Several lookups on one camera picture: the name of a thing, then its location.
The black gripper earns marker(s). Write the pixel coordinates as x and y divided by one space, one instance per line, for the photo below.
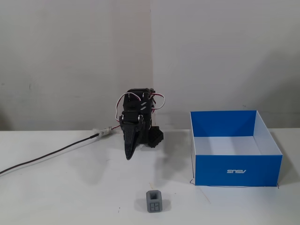
130 117

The gray hollow block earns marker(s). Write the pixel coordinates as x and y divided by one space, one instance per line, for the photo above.
154 207

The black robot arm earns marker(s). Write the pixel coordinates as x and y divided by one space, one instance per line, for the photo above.
136 103

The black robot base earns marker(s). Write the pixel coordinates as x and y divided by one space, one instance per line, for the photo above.
156 137

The blue and white cardboard box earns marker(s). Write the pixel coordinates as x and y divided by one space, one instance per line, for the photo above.
234 173

